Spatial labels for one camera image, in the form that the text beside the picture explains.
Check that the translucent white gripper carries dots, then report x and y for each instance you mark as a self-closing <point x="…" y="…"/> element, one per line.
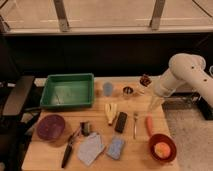
<point x="155" y="102"/>

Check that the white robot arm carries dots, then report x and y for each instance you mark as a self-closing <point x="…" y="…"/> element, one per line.
<point x="182" y="68"/>

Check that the blue plastic cup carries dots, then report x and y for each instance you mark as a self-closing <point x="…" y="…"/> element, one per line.
<point x="107" y="89"/>

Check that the metal fork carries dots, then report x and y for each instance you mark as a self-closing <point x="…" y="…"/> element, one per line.
<point x="135" y="117"/>

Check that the red bowl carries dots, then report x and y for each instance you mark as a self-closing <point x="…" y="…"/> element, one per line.
<point x="156" y="138"/>

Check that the black rectangular block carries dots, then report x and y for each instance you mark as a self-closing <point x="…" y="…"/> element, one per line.
<point x="121" y="121"/>

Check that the orange fruit in bowl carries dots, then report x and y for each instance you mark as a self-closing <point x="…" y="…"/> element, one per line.
<point x="162" y="150"/>

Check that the blue sponge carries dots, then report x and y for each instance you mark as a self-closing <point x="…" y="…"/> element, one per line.
<point x="115" y="148"/>

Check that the small dark metal can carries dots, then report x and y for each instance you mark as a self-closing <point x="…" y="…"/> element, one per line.
<point x="85" y="128"/>

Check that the grey blue cloth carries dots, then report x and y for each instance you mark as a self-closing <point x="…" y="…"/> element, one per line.
<point x="90" y="148"/>

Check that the green plastic tray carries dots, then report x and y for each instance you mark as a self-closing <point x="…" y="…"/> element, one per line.
<point x="66" y="91"/>

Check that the purple round plate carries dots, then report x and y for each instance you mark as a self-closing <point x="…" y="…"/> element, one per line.
<point x="51" y="127"/>

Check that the black chair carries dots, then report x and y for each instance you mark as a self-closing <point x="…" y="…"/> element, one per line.
<point x="10" y="122"/>

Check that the black handled knife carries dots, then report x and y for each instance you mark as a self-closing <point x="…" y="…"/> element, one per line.
<point x="68" y="149"/>

